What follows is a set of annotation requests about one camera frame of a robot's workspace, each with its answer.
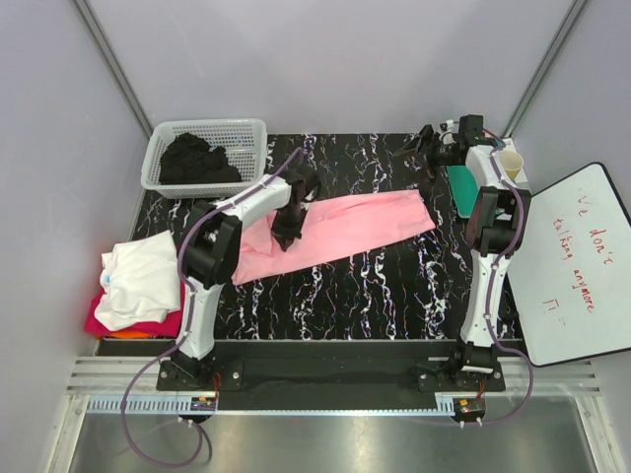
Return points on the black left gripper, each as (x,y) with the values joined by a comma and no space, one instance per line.
(285,236)

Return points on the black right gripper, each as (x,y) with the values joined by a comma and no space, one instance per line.
(430,140)

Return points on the pink t shirt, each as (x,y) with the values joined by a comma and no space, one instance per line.
(334,229)

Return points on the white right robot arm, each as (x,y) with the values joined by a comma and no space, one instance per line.
(494,232)

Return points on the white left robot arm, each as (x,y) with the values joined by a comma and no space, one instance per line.
(209,256)

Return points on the green cutting mat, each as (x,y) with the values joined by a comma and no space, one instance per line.
(463,187)

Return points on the yellow mug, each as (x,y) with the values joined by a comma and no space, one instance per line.
(512,163)

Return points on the white plastic basket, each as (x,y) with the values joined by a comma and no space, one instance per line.
(244,140)

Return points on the black t shirt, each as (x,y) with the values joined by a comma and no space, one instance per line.
(190,160)

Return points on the magenta folded t shirt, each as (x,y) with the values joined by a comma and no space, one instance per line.
(169,328)

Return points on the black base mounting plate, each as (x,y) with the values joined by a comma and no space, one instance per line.
(241,366)

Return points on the white folded t shirt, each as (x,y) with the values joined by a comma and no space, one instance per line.
(140,281)

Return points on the orange folded t shirt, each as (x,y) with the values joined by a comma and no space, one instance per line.
(128,335)

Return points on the white whiteboard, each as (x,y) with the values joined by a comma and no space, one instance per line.
(571,276)

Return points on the white slotted cable duct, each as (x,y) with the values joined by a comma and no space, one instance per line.
(194,405)

